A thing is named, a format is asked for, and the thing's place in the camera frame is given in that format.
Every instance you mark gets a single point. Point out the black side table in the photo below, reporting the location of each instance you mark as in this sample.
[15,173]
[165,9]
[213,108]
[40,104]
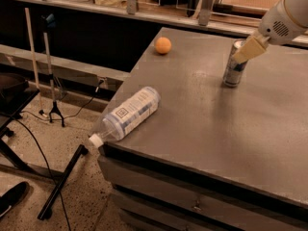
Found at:
[15,95]

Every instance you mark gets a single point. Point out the clear plastic water bottle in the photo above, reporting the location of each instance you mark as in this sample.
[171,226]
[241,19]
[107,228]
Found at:
[122,120]

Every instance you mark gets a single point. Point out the white pole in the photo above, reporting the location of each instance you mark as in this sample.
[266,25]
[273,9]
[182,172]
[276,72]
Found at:
[34,61]

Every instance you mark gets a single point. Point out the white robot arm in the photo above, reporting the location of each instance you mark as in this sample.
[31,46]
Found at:
[284,22]

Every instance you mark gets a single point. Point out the black metal stand leg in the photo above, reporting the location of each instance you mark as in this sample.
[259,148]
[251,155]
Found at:
[46,211]

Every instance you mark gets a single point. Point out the orange fruit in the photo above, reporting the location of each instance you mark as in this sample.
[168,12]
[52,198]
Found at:
[163,45]

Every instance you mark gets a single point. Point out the grey drawer cabinet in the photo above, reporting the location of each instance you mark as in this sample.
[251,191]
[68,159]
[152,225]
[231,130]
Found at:
[153,193]

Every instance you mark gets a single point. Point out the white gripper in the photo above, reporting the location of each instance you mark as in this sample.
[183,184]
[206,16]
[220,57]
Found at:
[278,27]

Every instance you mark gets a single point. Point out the black tripod stand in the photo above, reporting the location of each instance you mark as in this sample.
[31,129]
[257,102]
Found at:
[48,22]

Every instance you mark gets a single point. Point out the silver blue redbull can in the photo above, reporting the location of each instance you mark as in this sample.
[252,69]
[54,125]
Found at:
[233,72]

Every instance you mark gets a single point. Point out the black shoe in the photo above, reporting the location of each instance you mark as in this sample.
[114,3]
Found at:
[13,196]

